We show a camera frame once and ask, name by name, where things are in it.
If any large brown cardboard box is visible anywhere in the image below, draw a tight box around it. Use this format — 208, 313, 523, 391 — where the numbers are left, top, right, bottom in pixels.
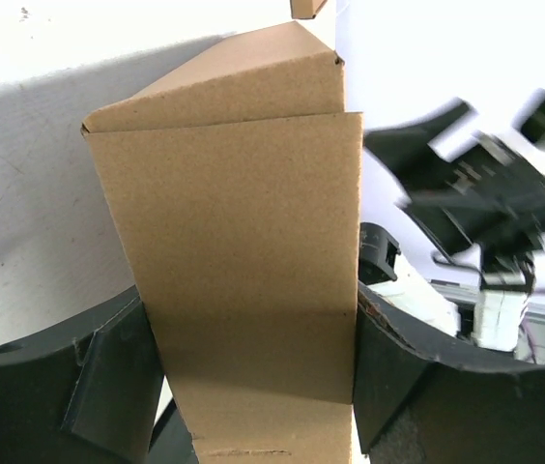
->
82, 22, 362, 463

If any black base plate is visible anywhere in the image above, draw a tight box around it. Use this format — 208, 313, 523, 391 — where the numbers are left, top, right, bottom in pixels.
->
146, 399, 199, 464

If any small brown cardboard box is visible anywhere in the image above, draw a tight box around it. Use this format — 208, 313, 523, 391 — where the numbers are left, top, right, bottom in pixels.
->
290, 0, 327, 20

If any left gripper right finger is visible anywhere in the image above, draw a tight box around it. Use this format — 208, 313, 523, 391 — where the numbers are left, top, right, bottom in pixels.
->
354, 285, 545, 463

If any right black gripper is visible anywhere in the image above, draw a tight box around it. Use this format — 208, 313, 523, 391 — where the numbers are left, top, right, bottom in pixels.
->
363, 89, 545, 257

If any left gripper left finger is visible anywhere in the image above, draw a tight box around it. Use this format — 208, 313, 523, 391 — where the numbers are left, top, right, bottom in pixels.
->
0, 288, 163, 463

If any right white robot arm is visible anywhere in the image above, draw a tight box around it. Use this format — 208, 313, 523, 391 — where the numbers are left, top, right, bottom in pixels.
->
359, 90, 545, 355

